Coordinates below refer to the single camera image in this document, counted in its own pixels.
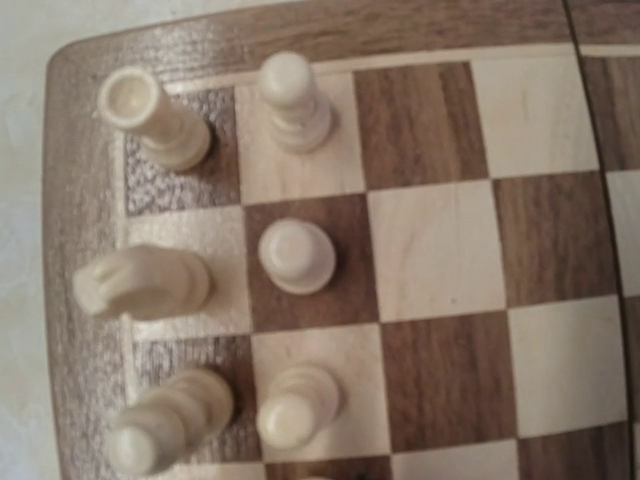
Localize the white chess pawn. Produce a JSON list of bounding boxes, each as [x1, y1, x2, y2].
[[258, 218, 337, 295], [106, 368, 235, 477], [257, 364, 341, 450]]

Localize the white chess knight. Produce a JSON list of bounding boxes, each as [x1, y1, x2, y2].
[[72, 244, 212, 321]]

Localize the white chess corner rook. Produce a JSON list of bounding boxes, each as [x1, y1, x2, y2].
[[97, 66, 212, 172]]

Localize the wooden chess board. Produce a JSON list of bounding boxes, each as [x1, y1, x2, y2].
[[42, 1, 639, 479]]

